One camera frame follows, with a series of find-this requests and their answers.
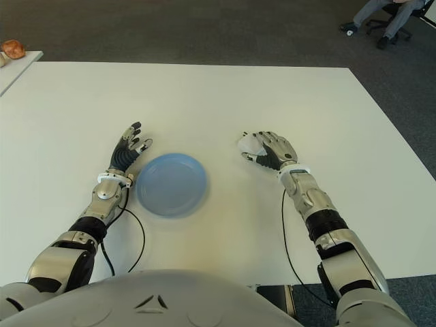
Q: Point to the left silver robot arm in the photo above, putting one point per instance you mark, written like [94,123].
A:
[61,262]

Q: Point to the white side table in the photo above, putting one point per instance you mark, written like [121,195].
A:
[17,69]

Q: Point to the reddish brown fruit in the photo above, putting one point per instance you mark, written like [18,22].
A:
[13,49]

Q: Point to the white charger block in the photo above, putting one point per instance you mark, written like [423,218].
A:
[250,146]

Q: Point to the pale yellow fruit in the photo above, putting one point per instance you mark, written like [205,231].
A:
[2,59]

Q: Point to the blue round plate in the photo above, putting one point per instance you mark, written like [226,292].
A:
[172,185]

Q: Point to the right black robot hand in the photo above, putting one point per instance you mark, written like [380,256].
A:
[281,150]

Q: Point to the black frame under table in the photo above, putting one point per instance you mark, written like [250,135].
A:
[272,303]

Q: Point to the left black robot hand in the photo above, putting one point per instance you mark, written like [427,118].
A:
[124,156]

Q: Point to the seated person legs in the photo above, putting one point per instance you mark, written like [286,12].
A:
[395,20]

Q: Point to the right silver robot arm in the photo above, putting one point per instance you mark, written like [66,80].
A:
[347,252]

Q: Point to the grey robot torso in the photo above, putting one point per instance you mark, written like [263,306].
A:
[160,299]

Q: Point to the black office chair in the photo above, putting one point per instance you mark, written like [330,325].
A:
[376,23]

